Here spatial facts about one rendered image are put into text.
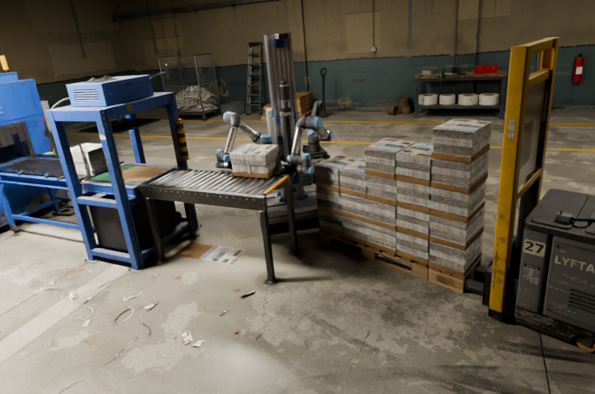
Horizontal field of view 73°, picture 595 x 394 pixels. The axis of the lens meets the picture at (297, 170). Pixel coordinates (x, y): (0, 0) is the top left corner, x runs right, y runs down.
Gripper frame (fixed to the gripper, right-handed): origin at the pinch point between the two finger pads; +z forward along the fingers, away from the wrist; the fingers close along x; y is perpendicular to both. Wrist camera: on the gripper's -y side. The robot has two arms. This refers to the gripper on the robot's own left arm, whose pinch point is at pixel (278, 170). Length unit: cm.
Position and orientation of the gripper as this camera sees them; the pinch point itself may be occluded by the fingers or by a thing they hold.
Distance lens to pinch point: 384.6
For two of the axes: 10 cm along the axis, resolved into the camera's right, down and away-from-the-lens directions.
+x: -3.9, 3.4, -8.5
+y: -0.9, -9.4, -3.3
